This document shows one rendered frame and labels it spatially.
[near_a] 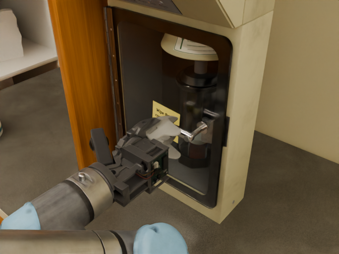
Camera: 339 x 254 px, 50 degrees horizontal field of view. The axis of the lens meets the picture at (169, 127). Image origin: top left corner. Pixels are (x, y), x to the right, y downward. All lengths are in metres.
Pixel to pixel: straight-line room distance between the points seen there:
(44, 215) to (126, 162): 0.17
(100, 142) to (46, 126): 0.61
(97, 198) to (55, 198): 0.06
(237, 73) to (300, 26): 0.43
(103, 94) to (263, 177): 0.48
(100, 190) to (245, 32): 0.34
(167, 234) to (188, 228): 0.44
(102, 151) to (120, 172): 0.06
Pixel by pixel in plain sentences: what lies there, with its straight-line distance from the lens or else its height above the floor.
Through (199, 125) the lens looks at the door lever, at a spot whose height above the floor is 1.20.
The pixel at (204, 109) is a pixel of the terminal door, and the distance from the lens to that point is 0.69.
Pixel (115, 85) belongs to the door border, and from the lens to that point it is 0.86.
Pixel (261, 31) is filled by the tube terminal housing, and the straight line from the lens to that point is 0.68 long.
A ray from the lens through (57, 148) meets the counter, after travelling 1.13.
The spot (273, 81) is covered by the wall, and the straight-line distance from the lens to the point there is 1.13.
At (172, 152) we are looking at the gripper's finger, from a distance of 0.69.
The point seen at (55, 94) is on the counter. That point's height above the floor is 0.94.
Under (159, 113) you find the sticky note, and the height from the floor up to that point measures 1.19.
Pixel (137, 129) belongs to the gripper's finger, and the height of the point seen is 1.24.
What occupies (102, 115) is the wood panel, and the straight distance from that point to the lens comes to 0.95.
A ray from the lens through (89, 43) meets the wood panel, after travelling 0.86.
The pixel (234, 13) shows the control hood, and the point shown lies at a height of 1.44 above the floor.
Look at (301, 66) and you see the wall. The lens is 1.07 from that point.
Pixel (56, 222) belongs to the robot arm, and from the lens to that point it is 0.52.
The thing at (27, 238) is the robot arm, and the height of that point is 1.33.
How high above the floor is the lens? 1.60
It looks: 34 degrees down
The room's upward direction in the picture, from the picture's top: straight up
